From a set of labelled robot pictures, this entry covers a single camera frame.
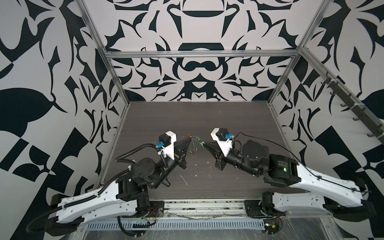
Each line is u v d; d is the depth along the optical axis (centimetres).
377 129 50
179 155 49
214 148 51
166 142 45
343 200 41
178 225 65
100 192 45
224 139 44
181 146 52
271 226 71
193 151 57
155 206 74
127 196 45
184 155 55
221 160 48
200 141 55
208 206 76
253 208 74
